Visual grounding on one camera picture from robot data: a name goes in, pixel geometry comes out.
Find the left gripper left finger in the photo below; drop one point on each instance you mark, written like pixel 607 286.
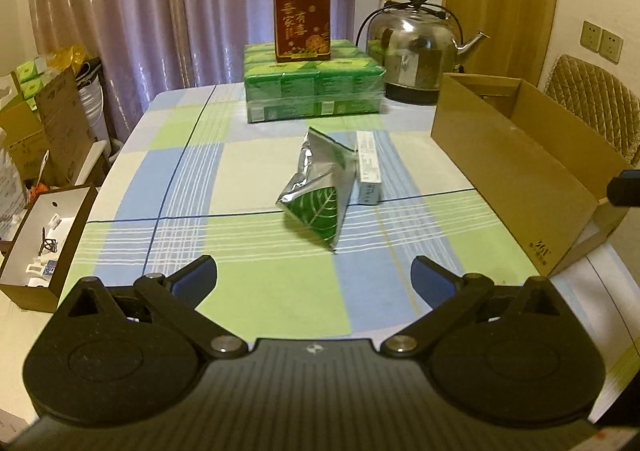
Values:
pixel 174 300

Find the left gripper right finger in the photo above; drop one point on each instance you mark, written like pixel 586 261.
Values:
pixel 454 301

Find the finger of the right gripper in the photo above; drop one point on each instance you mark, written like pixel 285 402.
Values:
pixel 623 191

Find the long white medicine box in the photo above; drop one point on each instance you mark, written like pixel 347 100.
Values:
pixel 369 171

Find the silver green tea bag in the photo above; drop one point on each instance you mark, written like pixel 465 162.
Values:
pixel 318 194

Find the large brown cardboard box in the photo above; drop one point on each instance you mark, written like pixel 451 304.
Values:
pixel 541 169

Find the quilted chair cushion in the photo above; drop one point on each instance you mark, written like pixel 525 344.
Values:
pixel 599 99

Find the checkered tablecloth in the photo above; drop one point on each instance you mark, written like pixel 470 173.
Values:
pixel 196 178

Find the open box with small parts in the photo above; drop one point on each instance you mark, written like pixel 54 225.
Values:
pixel 35 269

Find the brown boxes beside table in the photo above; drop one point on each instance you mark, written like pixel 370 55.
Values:
pixel 53 141

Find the green tissue multipack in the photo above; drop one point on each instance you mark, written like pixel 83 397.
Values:
pixel 350 82

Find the stainless steel kettle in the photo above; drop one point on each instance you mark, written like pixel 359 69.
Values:
pixel 417 42

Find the wall sockets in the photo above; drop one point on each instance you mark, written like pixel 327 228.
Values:
pixel 605 43

